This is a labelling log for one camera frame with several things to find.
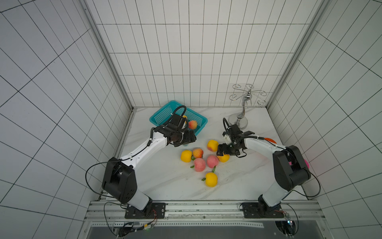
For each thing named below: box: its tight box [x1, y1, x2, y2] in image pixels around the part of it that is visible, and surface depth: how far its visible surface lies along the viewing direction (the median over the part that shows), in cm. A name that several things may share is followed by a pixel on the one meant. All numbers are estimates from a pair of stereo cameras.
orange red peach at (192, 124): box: [188, 119, 198, 130], surface depth 104 cm
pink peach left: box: [193, 157, 206, 173], surface depth 85 cm
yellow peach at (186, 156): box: [180, 149, 193, 163], surface depth 89 cm
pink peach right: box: [206, 154, 220, 169], surface depth 87 cm
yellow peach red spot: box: [217, 153, 231, 163], surface depth 88 cm
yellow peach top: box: [206, 139, 219, 153], surface depth 93 cm
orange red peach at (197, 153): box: [192, 147, 204, 159], surface depth 90 cm
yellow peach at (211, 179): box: [205, 172, 218, 188], surface depth 80 cm
